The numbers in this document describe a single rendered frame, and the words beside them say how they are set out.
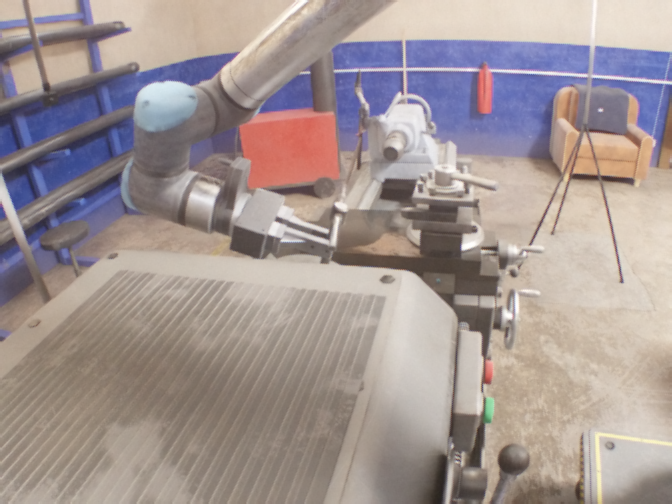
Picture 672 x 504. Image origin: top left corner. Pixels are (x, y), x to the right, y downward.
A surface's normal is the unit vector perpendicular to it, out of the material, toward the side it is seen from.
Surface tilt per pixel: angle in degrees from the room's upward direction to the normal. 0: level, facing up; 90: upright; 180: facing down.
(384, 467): 45
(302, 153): 90
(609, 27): 90
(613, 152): 90
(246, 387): 0
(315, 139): 90
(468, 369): 0
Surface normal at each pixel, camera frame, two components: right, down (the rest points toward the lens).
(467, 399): -0.07, -0.87
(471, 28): -0.25, 0.49
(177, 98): 0.23, -0.69
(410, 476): 0.63, -0.57
